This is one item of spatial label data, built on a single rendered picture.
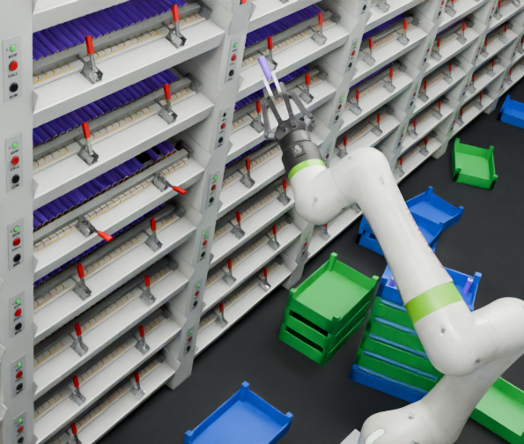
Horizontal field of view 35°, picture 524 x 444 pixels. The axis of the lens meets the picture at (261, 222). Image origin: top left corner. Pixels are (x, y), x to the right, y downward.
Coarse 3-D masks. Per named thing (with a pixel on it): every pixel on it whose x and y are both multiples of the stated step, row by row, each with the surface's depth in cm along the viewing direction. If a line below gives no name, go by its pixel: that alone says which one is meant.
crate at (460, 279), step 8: (384, 272) 270; (448, 272) 278; (456, 272) 277; (384, 280) 264; (456, 280) 279; (464, 280) 278; (384, 288) 266; (392, 288) 265; (456, 288) 278; (472, 288) 276; (384, 296) 268; (392, 296) 267; (464, 296) 275; (472, 296) 274; (400, 304) 267; (472, 304) 265
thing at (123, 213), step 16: (176, 144) 222; (192, 144) 221; (192, 160) 223; (208, 160) 220; (176, 176) 216; (192, 176) 219; (144, 192) 208; (160, 192) 210; (176, 192) 217; (112, 208) 201; (128, 208) 203; (144, 208) 207; (96, 224) 195; (112, 224) 197; (128, 224) 205; (48, 240) 187; (64, 240) 189; (80, 240) 190; (96, 240) 196; (48, 256) 184; (64, 256) 187; (48, 272) 187
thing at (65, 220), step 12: (180, 156) 218; (156, 168) 212; (132, 180) 206; (144, 180) 209; (108, 192) 200; (120, 192) 202; (84, 204) 195; (96, 204) 196; (72, 216) 191; (96, 216) 196; (48, 228) 186; (60, 228) 189; (36, 240) 183
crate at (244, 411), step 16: (240, 400) 276; (256, 400) 273; (224, 416) 270; (240, 416) 271; (256, 416) 272; (272, 416) 272; (288, 416) 265; (192, 432) 257; (208, 432) 264; (224, 432) 265; (240, 432) 266; (256, 432) 267; (272, 432) 268
